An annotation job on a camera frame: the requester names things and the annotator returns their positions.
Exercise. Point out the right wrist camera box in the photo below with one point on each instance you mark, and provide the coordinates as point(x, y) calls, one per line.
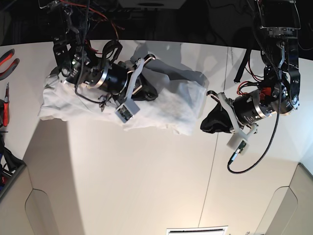
point(127, 110)

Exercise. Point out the white t-shirt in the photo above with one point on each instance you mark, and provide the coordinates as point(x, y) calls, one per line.
point(177, 106)

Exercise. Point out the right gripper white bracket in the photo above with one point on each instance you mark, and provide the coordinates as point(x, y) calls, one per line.
point(120, 82)

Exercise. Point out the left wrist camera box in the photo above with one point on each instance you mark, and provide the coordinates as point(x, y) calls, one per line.
point(238, 144)

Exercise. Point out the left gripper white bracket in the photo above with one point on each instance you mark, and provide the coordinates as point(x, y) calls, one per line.
point(222, 118)

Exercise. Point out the red handled screwdriver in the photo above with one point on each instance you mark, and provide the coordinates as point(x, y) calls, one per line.
point(6, 107)

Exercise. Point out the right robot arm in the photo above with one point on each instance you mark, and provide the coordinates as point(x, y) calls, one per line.
point(77, 61)

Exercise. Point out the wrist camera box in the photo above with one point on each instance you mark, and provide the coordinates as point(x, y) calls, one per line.
point(238, 144)
point(127, 110)

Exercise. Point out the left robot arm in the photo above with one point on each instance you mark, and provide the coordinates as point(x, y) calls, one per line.
point(275, 27)

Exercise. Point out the dark bag at edge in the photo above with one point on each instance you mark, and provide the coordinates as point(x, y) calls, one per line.
point(10, 166)

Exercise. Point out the white vent panel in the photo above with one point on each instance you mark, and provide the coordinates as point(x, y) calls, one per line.
point(221, 230)

